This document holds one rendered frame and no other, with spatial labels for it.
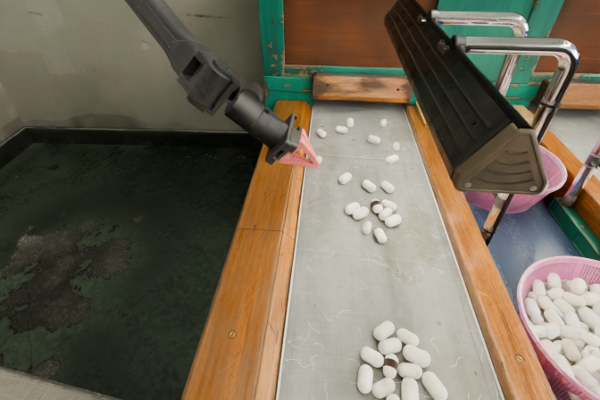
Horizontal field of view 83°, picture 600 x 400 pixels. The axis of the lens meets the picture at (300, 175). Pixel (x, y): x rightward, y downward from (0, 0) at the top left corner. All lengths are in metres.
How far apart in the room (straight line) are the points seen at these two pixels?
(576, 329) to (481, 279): 0.14
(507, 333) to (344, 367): 0.24
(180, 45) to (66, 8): 1.75
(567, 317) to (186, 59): 0.75
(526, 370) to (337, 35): 0.89
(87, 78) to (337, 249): 2.07
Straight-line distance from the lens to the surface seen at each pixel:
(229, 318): 0.57
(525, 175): 0.37
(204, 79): 0.60
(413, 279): 0.66
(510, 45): 0.55
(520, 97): 1.28
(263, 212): 0.71
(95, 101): 2.54
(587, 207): 0.98
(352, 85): 1.08
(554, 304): 0.72
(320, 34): 1.09
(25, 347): 1.71
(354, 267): 0.65
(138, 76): 2.32
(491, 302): 0.65
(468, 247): 0.71
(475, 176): 0.35
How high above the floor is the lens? 1.25
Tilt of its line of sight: 37 degrees down
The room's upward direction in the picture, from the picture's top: straight up
